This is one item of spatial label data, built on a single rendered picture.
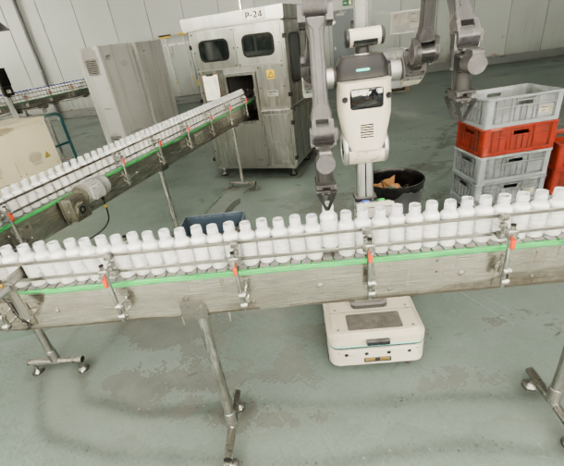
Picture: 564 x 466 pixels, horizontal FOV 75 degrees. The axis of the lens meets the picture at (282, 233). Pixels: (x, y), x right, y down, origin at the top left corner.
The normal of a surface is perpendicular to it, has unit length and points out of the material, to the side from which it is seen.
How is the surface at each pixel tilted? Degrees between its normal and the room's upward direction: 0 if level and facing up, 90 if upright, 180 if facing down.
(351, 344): 90
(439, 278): 90
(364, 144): 90
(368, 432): 0
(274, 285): 90
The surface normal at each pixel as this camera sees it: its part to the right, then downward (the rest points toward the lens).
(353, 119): -0.01, 0.47
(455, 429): -0.12, -0.87
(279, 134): -0.32, 0.48
